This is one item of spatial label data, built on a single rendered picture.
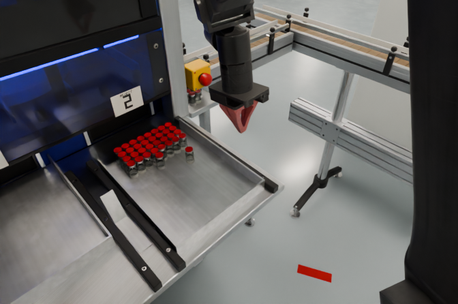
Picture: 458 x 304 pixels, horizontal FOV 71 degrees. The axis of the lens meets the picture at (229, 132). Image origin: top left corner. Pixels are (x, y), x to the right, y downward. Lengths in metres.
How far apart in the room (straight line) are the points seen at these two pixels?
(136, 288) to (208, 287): 0.98
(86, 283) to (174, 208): 0.22
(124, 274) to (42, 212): 0.27
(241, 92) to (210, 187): 0.31
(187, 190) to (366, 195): 1.46
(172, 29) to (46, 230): 0.56
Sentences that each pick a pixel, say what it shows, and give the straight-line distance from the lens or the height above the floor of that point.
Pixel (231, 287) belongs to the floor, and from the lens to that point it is 1.65.
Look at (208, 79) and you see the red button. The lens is 0.99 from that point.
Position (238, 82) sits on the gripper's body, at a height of 1.20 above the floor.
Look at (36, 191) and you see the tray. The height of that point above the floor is 0.88.
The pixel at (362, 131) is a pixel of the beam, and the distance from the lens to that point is 1.62.
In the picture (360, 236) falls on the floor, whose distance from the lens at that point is 1.91.
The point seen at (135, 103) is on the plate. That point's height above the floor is 1.00.
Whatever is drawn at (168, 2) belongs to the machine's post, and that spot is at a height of 1.24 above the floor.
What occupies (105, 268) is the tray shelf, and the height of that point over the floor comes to 0.88.
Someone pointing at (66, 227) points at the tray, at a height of 0.88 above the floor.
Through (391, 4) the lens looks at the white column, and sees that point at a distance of 1.99.
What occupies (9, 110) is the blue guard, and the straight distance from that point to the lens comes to 0.79.
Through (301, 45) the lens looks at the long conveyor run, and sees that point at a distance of 1.54.
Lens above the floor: 1.49
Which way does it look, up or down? 39 degrees down
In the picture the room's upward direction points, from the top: straight up
